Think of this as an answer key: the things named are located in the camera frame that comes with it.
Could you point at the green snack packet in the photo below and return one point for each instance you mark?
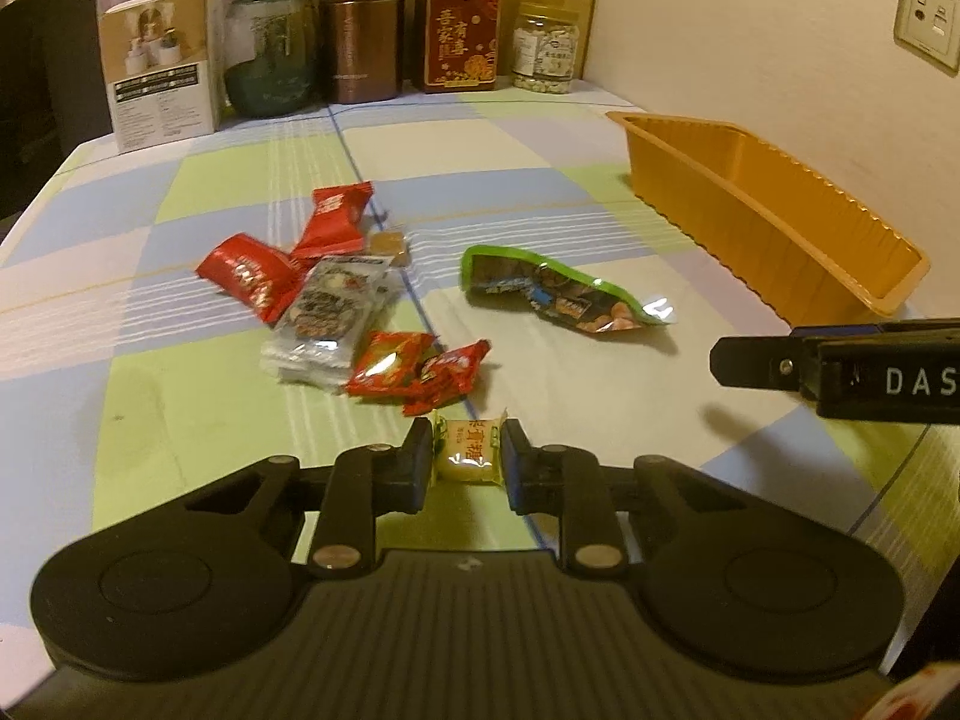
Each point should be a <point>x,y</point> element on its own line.
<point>555,292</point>

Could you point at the clear snack packet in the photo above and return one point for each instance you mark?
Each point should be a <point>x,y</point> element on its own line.
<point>322,322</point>

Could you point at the brown metal canister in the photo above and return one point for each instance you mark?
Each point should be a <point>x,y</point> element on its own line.
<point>361,30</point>

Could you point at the black chair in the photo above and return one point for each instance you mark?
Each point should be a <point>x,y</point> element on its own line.
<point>45,90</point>

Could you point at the red printed box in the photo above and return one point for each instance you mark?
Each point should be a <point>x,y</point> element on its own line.
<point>461,34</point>

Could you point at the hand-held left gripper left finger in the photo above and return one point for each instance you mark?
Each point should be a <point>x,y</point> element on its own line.
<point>424,459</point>

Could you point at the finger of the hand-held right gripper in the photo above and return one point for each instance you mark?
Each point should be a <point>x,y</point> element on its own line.
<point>832,330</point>
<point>757,362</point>

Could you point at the beige wall data panel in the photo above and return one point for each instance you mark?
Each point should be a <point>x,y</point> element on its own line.
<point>930,19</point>

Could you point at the clear plastic nut jar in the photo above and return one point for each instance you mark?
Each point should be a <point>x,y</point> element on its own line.
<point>546,49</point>

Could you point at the red pillow snack packet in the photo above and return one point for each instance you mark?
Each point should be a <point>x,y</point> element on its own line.
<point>337,221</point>

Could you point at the orange plastic tray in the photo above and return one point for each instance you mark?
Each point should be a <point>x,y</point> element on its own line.
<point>787,240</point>

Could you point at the checked tablecloth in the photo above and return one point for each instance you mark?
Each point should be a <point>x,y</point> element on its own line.
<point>525,157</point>

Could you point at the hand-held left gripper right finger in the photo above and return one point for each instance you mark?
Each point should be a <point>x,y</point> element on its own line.
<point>514,465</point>

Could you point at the yellow candy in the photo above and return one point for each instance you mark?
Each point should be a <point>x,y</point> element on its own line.
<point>465,450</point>

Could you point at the green glass jar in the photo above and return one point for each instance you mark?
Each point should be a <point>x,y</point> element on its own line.
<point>270,52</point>

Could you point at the large red snack packet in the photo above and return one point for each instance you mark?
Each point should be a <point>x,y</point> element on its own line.
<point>240,270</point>

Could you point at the white cardboard box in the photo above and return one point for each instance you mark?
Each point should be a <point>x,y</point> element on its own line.
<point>161,75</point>

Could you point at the brown wrapped candy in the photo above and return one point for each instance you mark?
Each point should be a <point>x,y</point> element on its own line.
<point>388,244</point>

